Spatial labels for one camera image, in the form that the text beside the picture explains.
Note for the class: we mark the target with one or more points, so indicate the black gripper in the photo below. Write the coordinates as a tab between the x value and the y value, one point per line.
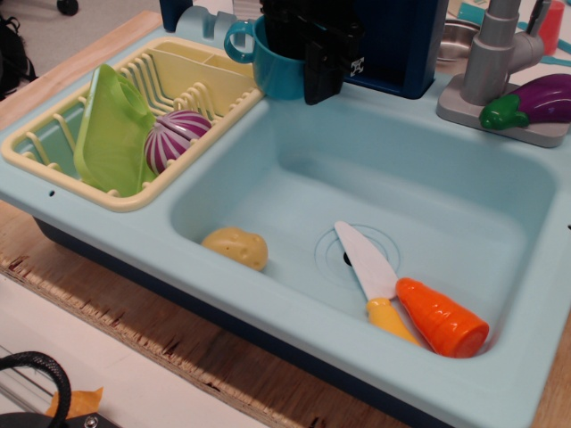
325	35

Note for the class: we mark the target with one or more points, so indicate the teal plastic toy cup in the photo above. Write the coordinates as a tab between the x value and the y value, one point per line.
277	76

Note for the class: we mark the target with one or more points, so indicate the dark blue sink backsplash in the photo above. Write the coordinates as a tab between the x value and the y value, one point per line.
400	43

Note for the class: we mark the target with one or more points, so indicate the cream yellow drying rack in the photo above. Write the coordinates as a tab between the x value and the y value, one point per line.
171	74

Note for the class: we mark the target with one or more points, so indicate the light blue toy sink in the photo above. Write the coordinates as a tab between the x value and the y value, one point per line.
482	218

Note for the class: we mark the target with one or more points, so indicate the red plastic cup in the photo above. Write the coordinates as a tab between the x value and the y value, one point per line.
551	26

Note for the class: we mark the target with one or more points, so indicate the stainless steel bowl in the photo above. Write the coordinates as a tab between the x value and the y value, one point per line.
457	39

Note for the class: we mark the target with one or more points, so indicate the purple striped toy onion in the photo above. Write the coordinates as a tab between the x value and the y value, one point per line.
171	136

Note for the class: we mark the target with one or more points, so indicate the grey toy faucet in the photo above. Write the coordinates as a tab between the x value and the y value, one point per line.
497	52

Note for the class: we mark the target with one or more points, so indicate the yellow toy potato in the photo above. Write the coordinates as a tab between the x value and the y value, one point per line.
246	248

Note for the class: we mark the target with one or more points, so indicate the lime green toy plate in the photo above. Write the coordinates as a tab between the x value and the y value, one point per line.
109	153

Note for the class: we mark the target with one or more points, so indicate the teal plastic utensil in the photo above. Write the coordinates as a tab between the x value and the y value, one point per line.
551	60

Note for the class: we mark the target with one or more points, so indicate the purple toy eggplant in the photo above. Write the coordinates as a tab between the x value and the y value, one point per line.
542	100

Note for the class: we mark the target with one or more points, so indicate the black chair caster wheel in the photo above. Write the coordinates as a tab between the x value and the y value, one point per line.
67	7

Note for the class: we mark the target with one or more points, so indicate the black backpack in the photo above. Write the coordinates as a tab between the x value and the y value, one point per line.
16	66

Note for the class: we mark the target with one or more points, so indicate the orange toy carrot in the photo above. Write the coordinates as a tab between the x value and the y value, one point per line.
450	329

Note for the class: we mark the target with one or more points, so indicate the orange tape piece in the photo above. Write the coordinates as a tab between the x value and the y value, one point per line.
83	403

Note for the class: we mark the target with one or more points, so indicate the white toy knife yellow handle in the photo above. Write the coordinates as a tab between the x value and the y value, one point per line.
377	280

